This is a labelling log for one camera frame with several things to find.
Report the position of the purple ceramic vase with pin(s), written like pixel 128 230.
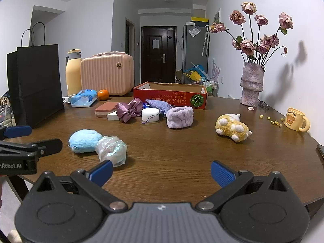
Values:
pixel 251 83

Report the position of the wall poster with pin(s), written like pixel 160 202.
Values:
pixel 217 15

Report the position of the yellow thermos jug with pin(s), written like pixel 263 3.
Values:
pixel 73 78

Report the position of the red cardboard box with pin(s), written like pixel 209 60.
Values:
pixel 167 98

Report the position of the scattered yellow crumbs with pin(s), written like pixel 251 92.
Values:
pixel 272 122

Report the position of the dried pink roses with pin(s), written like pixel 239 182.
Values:
pixel 246 46

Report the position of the yellow plush toy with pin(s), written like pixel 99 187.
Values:
pixel 232 127

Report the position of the brown cardboard carton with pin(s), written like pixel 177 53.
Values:
pixel 180 76

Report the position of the yellow bear mug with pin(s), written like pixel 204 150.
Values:
pixel 295 120

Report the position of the plastic wrapped bundle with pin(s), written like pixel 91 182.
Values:
pixel 111 149

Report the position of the yellow box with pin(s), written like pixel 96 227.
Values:
pixel 199 19

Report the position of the black eyeglasses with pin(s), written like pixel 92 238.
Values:
pixel 263 104

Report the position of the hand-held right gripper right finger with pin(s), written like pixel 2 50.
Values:
pixel 222 173

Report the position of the pile of blue yellow bags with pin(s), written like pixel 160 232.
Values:
pixel 196 72

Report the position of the grey refrigerator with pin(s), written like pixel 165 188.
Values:
pixel 193 48

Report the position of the blue plush puff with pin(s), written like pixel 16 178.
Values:
pixel 84 140

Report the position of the dark entrance door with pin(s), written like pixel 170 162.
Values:
pixel 158 55

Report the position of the lavender woven pouch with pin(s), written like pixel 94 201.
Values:
pixel 157 105

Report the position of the pink ribbed suitcase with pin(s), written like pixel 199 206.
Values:
pixel 106 73

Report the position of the purple satin scrunchie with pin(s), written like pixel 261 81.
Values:
pixel 126 111

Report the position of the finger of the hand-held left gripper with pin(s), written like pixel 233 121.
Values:
pixel 17 131
pixel 48 145

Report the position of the white block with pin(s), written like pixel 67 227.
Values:
pixel 112 116

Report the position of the folded clear umbrella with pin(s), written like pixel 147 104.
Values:
pixel 205 40

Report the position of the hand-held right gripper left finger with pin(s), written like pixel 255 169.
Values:
pixel 101 172

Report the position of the rattan ball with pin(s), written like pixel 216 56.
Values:
pixel 4 100

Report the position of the purple wall decoration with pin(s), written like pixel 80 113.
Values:
pixel 216 70

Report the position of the lavender fluffy headband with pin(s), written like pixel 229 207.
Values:
pixel 179 116

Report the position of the orange mandarin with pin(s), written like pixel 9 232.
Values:
pixel 103 94

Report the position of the dark phone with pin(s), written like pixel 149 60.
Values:
pixel 321 151

